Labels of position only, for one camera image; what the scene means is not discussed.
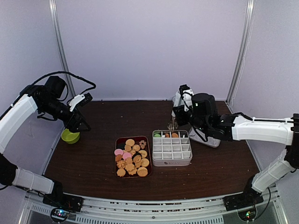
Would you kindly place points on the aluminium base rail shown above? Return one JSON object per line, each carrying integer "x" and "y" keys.
{"x": 209, "y": 210}

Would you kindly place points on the green plastic bowl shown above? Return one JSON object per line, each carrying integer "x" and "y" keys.
{"x": 69, "y": 137}

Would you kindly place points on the swirl butter cookie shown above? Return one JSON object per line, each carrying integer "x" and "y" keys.
{"x": 121, "y": 164}

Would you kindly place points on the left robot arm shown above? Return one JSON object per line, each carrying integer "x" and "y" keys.
{"x": 27, "y": 128}

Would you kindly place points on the pink round cookie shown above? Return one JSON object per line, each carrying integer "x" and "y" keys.
{"x": 126, "y": 155}
{"x": 118, "y": 152}

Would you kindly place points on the right pink round cookie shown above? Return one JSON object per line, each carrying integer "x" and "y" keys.
{"x": 126, "y": 155}

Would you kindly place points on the black round cookie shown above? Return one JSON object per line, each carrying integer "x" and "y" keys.
{"x": 136, "y": 157}

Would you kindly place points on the right aluminium frame post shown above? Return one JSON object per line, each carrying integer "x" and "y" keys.
{"x": 240, "y": 62}

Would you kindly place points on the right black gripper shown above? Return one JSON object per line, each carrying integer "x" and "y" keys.
{"x": 178, "y": 113}

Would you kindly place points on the leaf shaped tan cookie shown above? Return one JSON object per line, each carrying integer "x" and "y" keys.
{"x": 131, "y": 169}

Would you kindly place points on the brown flower cookie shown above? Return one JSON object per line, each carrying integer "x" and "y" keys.
{"x": 142, "y": 144}

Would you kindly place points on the left pink round cookie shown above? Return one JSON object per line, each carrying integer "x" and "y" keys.
{"x": 118, "y": 152}

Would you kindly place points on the large round tan cookie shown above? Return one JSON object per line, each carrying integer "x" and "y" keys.
{"x": 142, "y": 171}

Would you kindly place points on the top round tan cookie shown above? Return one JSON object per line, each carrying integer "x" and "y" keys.
{"x": 130, "y": 142}

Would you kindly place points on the white handled metal tongs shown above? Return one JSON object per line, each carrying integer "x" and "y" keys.
{"x": 173, "y": 124}

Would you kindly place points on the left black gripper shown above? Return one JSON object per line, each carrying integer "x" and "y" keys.
{"x": 72, "y": 127}

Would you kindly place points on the bottom left round cookie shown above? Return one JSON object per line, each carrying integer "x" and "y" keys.
{"x": 121, "y": 172}

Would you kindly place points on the white divided cookie tin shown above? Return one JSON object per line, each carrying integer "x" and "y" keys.
{"x": 171, "y": 152}

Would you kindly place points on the dark red cookie tray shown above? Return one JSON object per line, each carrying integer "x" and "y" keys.
{"x": 144, "y": 162}

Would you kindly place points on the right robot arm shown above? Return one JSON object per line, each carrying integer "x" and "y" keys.
{"x": 200, "y": 112}

